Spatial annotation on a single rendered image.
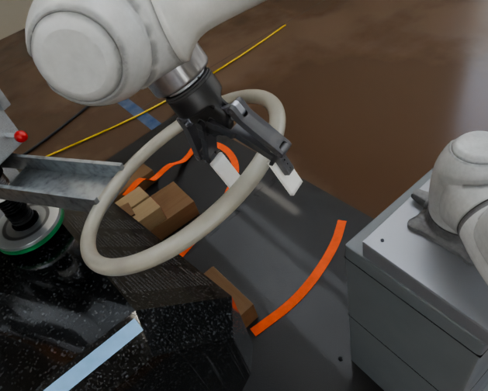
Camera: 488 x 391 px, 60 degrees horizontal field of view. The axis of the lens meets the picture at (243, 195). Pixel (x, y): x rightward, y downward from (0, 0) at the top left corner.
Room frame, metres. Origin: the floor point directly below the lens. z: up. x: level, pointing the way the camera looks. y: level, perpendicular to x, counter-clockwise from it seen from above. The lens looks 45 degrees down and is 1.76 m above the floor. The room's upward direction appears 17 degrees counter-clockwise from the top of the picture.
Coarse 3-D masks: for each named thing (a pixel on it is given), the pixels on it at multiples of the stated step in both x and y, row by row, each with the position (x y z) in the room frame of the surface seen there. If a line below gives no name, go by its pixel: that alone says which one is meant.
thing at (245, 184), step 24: (240, 96) 0.79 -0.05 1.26; (264, 96) 0.70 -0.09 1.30; (264, 168) 0.49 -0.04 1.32; (240, 192) 0.45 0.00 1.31; (96, 216) 0.67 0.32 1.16; (216, 216) 0.43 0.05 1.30; (168, 240) 0.43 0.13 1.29; (192, 240) 0.42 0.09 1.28; (96, 264) 0.48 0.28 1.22; (120, 264) 0.44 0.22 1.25; (144, 264) 0.42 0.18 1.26
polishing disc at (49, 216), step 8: (32, 208) 1.06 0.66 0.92; (40, 208) 1.04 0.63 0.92; (48, 208) 1.03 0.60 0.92; (56, 208) 1.02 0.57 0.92; (40, 216) 1.00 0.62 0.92; (48, 216) 0.99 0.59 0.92; (56, 216) 0.98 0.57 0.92; (0, 224) 1.03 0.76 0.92; (8, 224) 1.01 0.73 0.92; (40, 224) 0.97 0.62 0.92; (48, 224) 0.96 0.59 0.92; (56, 224) 0.96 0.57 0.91; (0, 232) 0.99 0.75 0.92; (8, 232) 0.98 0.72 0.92; (16, 232) 0.97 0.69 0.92; (24, 232) 0.96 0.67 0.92; (32, 232) 0.95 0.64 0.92; (40, 232) 0.94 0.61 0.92; (48, 232) 0.93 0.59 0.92; (0, 240) 0.95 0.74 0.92; (8, 240) 0.94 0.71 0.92; (16, 240) 0.93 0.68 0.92; (24, 240) 0.92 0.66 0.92; (32, 240) 0.91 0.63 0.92; (0, 248) 0.93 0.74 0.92; (8, 248) 0.91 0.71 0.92; (16, 248) 0.90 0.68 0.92; (24, 248) 0.90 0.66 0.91
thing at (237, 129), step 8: (208, 120) 0.50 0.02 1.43; (216, 128) 0.49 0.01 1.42; (224, 128) 0.48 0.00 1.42; (232, 128) 0.48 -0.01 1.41; (240, 128) 0.48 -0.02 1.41; (232, 136) 0.47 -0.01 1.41; (240, 136) 0.47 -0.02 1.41; (248, 136) 0.47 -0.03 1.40; (248, 144) 0.46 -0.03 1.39; (256, 144) 0.46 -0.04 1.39; (264, 152) 0.45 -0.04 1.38; (272, 160) 0.43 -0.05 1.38
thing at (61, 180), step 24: (24, 168) 0.99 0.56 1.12; (48, 168) 0.94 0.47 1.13; (72, 168) 0.89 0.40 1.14; (96, 168) 0.85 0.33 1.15; (120, 168) 0.81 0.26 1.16; (0, 192) 0.88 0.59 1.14; (24, 192) 0.83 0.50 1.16; (48, 192) 0.79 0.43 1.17; (72, 192) 0.82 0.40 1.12; (96, 192) 0.79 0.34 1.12
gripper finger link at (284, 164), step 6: (282, 144) 0.44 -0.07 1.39; (288, 144) 0.44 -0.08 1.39; (282, 150) 0.43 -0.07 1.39; (288, 150) 0.43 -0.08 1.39; (276, 162) 0.44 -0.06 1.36; (282, 162) 0.44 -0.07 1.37; (288, 162) 0.44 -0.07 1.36; (282, 168) 0.44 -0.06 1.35; (288, 168) 0.43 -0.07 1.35; (288, 174) 0.43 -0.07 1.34
